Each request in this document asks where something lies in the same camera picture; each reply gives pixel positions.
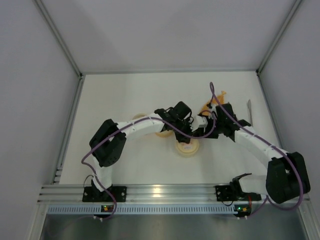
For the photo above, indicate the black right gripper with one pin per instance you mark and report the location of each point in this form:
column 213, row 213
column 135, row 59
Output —
column 210, row 132

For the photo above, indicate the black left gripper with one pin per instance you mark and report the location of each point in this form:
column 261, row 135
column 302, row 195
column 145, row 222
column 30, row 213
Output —
column 184, row 132

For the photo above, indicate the cream lid with pink handle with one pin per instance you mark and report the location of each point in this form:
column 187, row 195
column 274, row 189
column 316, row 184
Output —
column 187, row 149

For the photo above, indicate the cream lid with orange handle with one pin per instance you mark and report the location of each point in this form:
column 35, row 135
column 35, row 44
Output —
column 164, row 134

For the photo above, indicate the stainless steel tongs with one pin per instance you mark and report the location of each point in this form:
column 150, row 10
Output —
column 250, row 114

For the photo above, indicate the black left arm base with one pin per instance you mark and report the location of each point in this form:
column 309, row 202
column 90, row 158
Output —
column 92, row 195

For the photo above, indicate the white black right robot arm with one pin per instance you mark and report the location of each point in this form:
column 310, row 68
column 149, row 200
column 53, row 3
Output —
column 286, row 175

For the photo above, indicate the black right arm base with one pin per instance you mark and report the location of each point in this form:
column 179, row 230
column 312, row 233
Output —
column 229, row 193

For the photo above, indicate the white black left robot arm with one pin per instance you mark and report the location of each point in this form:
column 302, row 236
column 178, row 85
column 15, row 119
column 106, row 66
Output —
column 108, row 142

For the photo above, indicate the fish-shaped woven bamboo tray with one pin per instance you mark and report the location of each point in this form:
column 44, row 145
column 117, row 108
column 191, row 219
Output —
column 221, row 99

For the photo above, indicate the pink-based bowl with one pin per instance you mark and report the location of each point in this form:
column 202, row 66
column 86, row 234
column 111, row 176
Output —
column 139, row 115

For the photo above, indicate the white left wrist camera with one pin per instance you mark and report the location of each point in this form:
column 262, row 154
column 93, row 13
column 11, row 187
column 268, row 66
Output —
column 200, row 122

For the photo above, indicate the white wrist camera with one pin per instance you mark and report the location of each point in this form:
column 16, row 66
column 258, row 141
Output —
column 200, row 122
column 211, row 111

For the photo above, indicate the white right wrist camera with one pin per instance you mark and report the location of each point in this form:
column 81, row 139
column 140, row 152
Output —
column 211, row 111

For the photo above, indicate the slotted grey cable duct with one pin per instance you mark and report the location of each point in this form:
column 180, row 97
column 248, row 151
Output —
column 147, row 209

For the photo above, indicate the aluminium mounting rail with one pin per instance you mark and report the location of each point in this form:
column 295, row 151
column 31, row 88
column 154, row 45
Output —
column 134, row 193

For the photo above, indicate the right aluminium frame post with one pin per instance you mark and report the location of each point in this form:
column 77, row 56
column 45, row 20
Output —
column 290, row 15

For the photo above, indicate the aluminium frame post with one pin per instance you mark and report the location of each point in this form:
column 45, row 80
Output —
column 43, row 11
column 290, row 15

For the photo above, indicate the left aluminium frame post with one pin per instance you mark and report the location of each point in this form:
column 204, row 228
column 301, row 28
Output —
column 43, row 11

